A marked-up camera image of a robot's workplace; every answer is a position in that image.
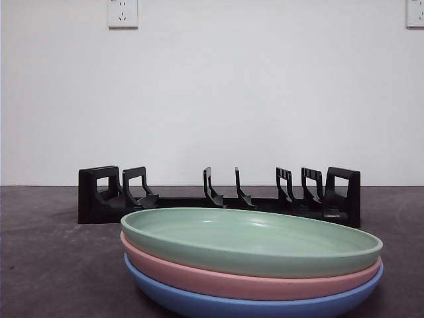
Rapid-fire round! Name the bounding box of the green plate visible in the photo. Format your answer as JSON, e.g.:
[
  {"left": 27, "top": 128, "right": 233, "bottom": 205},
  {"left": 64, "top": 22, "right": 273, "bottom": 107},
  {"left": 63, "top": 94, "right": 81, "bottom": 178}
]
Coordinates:
[{"left": 120, "top": 207, "right": 384, "bottom": 279}]

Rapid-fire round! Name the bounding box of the pink plate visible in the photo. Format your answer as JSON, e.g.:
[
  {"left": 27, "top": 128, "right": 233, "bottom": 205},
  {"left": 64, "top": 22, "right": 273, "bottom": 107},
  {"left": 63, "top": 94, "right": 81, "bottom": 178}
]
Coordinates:
[{"left": 120, "top": 231, "right": 385, "bottom": 302}]

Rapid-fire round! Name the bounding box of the blue plate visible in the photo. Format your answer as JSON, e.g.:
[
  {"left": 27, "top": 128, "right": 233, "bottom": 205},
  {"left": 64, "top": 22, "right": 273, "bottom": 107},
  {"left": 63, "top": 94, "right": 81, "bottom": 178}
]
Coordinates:
[{"left": 124, "top": 253, "right": 385, "bottom": 318}]

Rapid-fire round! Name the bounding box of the black plate rack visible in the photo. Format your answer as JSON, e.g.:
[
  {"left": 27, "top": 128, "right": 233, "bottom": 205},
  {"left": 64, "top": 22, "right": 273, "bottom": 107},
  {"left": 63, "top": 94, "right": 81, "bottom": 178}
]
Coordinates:
[{"left": 78, "top": 164, "right": 362, "bottom": 229}]

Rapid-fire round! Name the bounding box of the white wall socket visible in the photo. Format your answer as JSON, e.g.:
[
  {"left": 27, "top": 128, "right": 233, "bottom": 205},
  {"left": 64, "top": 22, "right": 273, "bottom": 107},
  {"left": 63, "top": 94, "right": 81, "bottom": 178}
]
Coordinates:
[
  {"left": 107, "top": 0, "right": 139, "bottom": 30},
  {"left": 406, "top": 0, "right": 424, "bottom": 29}
]

